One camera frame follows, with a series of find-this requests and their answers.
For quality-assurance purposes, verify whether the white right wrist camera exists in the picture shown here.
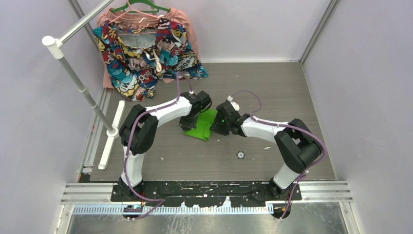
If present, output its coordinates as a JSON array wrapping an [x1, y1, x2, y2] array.
[[226, 96, 240, 111]]

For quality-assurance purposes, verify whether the purple cable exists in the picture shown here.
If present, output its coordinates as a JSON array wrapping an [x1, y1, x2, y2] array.
[[126, 72, 194, 217], [231, 90, 327, 220]]

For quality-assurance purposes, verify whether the colorful patterned shirt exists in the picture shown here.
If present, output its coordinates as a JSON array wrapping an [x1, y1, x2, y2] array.
[[93, 8, 208, 101]]

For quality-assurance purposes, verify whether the metal clothes rack pole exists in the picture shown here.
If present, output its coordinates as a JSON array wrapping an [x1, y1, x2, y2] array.
[[41, 0, 115, 134]]

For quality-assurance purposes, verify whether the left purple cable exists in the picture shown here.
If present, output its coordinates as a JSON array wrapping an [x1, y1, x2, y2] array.
[[126, 72, 194, 217]]

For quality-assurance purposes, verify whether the green clothes hanger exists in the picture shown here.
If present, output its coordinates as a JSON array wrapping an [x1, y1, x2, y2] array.
[[110, 0, 171, 14]]

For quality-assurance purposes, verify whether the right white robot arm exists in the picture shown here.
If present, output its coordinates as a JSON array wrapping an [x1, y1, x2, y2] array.
[[210, 100, 327, 200]]

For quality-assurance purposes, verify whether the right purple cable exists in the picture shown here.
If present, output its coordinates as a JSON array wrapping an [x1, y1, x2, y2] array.
[[231, 90, 327, 220]]

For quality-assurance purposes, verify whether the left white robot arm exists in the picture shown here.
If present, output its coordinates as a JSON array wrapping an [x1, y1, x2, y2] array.
[[120, 91, 212, 201]]

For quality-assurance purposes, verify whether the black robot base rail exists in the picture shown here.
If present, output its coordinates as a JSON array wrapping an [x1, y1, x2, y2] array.
[[111, 180, 302, 208]]

